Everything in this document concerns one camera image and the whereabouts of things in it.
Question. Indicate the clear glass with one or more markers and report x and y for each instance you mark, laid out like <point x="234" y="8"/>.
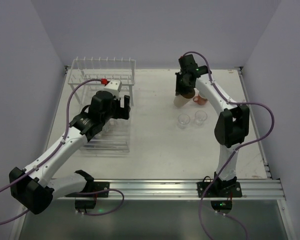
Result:
<point x="183" y="121"/>
<point x="200" y="117"/>

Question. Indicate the beige cup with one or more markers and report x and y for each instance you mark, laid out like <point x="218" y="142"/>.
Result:
<point x="181" y="100"/>

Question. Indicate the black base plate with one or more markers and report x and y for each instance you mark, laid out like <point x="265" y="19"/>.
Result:
<point x="219" y="188"/>
<point x="95" y="189"/>

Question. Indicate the white wire dish rack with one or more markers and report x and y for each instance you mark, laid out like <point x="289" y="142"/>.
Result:
<point x="96" y="106"/>

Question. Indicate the floral white mug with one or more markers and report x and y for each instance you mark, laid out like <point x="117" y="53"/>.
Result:
<point x="107" y="129"/>

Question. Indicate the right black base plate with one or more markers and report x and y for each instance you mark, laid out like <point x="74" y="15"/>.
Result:
<point x="219" y="188"/>

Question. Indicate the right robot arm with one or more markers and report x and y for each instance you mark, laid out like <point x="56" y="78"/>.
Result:
<point x="233" y="121"/>

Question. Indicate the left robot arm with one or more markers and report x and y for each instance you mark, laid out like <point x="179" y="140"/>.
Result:
<point x="34" y="185"/>

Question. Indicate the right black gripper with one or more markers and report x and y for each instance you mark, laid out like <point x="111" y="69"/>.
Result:
<point x="181" y="81"/>

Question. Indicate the aluminium front rail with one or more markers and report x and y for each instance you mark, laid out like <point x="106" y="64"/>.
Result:
<point x="128" y="189"/>

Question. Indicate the pink coffee mug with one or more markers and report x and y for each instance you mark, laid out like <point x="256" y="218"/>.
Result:
<point x="199" y="99"/>

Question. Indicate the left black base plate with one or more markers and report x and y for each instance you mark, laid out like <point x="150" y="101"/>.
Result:
<point x="95" y="189"/>

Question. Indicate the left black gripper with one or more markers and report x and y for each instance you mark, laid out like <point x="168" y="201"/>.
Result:
<point x="121" y="111"/>

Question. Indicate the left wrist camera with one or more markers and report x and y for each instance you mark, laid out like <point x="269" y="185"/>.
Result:
<point x="112" y="86"/>

